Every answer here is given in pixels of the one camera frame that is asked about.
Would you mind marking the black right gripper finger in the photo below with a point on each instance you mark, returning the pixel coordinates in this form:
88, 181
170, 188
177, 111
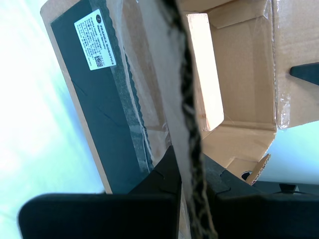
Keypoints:
307, 73

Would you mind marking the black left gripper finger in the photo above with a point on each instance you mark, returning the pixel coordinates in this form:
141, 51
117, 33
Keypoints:
261, 216
99, 216

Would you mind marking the light wooden block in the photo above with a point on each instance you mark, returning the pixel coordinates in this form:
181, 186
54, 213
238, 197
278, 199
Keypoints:
207, 74

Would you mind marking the brown cardboard box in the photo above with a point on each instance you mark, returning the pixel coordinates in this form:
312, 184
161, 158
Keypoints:
154, 74

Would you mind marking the white plastic table cover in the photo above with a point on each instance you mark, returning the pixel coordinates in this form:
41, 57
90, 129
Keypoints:
25, 99

